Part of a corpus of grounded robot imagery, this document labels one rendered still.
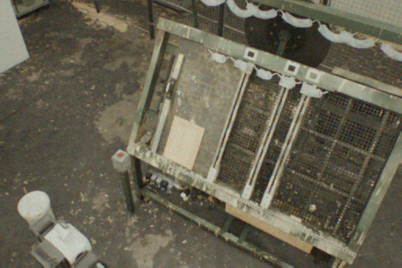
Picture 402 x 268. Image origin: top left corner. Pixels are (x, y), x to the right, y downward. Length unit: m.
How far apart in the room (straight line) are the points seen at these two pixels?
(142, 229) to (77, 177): 1.07
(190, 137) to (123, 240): 1.38
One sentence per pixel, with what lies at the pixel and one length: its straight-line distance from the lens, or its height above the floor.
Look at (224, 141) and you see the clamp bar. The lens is 3.22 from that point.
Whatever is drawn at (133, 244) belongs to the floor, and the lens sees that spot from 4.10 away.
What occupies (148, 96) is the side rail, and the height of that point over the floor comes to 1.30.
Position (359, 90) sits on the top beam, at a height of 1.91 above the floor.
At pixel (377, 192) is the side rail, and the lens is 3.09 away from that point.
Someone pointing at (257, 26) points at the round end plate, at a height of 1.85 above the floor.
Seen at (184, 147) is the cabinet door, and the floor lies 1.03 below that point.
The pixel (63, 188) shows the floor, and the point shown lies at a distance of 4.65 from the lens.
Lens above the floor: 3.62
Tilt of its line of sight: 44 degrees down
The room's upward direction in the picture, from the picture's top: 2 degrees clockwise
